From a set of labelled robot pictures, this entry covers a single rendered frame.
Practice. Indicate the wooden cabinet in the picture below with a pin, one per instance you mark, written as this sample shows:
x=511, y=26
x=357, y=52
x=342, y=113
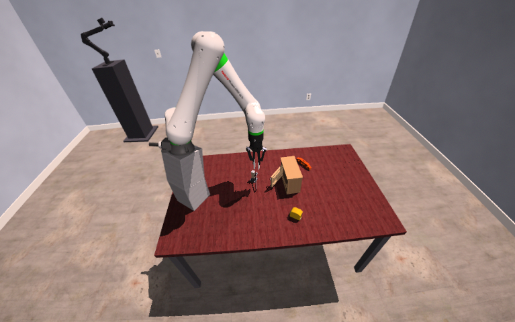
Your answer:
x=290, y=173

